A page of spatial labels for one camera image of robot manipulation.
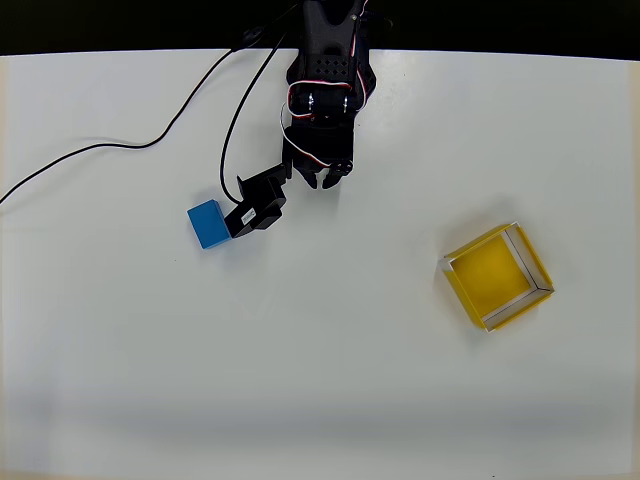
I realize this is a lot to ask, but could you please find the blue cube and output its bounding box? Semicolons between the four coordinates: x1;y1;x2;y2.
186;198;234;251

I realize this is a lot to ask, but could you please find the yellow paper box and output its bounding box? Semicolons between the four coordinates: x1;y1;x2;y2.
439;219;556;334

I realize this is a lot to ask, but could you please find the red white servo wire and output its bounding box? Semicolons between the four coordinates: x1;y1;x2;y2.
279;99;334;171
286;4;374;109

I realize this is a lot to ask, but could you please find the black camera with white label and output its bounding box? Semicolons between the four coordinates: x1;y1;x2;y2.
222;162;294;239

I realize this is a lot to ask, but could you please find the thin black cable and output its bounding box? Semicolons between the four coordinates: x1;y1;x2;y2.
0;27;290;207

